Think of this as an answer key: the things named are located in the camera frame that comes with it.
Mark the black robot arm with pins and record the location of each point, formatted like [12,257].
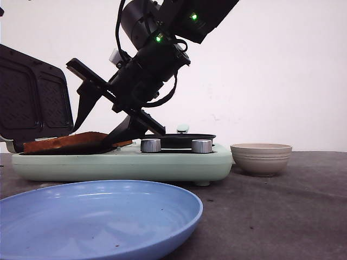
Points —
[160,33]

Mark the blue plate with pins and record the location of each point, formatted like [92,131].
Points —
[111,219]

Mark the silver control knob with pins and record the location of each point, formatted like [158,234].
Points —
[150,145]
[201,146]

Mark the breakfast maker hinged lid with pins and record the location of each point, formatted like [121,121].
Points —
[34,100]

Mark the beige ceramic bowl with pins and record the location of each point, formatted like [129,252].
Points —
[261,159]

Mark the white bread slice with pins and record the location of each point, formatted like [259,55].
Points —
[71,142]
[122,143]

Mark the mint green breakfast maker base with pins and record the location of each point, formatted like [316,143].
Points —
[127,163]

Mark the black frying pan green handle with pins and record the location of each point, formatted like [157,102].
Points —
[181,139]

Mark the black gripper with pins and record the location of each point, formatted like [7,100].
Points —
[132,88]

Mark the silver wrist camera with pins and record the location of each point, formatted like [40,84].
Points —
[116,59]

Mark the left silver control knob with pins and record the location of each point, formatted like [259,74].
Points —
[150,145]

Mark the grey table mat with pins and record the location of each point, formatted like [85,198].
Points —
[298,214]

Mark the right silver control knob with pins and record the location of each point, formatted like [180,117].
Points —
[201,146]

